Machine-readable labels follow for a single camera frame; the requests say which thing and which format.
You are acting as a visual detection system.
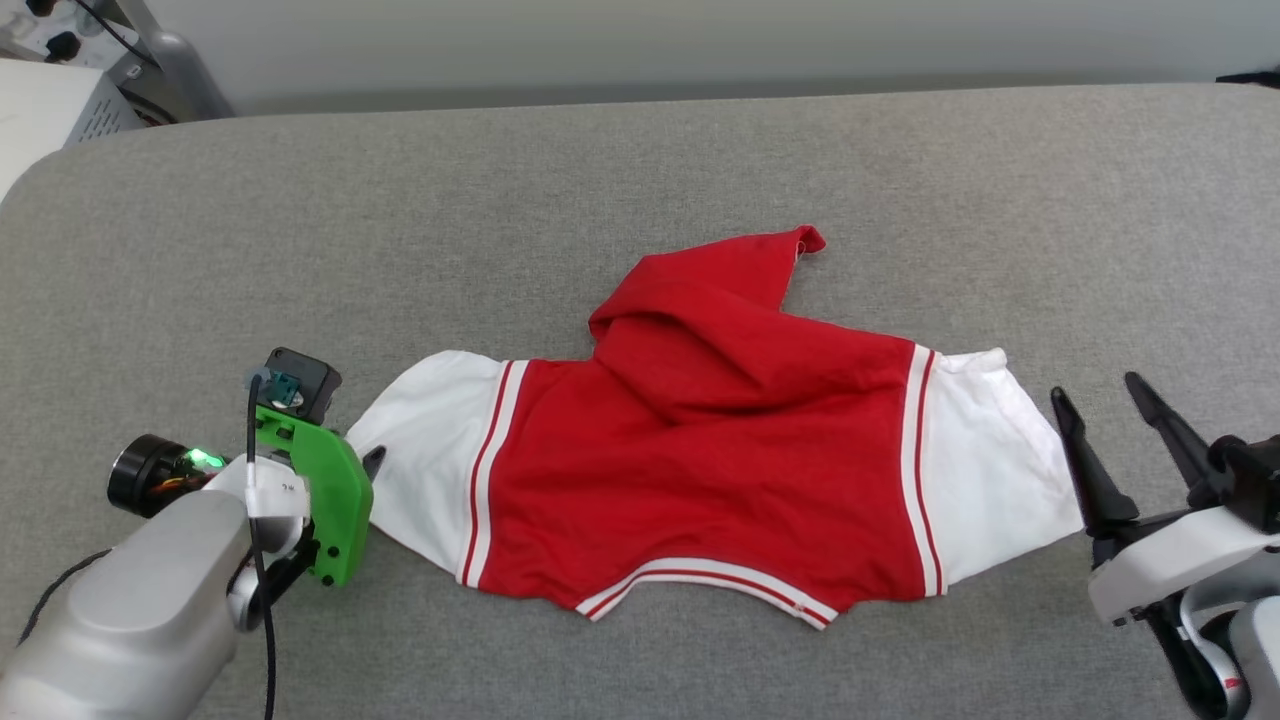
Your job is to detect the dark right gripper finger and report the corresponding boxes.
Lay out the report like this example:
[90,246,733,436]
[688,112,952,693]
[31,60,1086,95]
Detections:
[1125,372,1226,506]
[1050,386,1141,541]

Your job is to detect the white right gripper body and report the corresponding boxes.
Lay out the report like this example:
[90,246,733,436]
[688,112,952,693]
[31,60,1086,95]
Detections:
[1088,505,1280,624]

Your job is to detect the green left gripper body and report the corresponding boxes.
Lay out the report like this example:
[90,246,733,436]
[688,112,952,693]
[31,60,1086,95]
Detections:
[108,405,374,587]

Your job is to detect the red and white hooded garment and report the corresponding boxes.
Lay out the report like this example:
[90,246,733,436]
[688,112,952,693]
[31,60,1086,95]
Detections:
[345,225,1087,632]

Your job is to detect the white equipment box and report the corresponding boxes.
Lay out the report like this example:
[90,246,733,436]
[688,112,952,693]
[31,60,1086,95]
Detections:
[0,58,151,201]

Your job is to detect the white partition panel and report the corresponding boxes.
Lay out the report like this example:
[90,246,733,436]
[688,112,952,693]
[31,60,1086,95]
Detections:
[140,0,1280,106]

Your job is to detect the white power strip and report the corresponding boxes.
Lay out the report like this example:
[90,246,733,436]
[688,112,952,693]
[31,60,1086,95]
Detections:
[0,0,131,71]

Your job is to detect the black power cable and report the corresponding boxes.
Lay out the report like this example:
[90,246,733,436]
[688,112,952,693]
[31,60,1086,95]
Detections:
[75,0,153,67]

